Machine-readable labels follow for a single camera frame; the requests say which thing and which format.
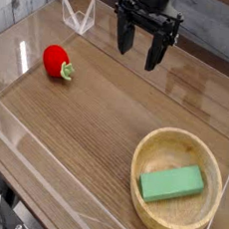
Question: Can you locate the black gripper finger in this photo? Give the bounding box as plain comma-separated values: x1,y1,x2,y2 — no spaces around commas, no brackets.
116,17,135,54
144,31,168,71

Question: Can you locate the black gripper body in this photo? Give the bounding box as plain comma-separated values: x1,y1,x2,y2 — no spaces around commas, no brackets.
117,0,184,46

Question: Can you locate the red felt strawberry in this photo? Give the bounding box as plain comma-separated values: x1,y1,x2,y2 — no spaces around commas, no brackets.
43,44,74,81

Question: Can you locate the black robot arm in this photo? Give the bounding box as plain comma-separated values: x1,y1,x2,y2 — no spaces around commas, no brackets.
114,0,184,71

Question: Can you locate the wooden bowl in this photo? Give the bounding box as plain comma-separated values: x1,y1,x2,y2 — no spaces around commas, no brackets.
129,127,222,229

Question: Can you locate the green rectangular block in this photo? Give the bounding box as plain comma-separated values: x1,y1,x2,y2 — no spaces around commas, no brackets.
138,165,204,202

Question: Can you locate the clear acrylic corner bracket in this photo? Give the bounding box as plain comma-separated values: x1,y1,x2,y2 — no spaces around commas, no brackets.
62,0,96,35

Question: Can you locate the clear acrylic enclosure wall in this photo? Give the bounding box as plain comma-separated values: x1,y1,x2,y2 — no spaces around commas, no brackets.
0,0,229,229

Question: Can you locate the black metal table bracket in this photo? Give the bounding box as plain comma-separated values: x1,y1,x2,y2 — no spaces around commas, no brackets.
0,187,25,229

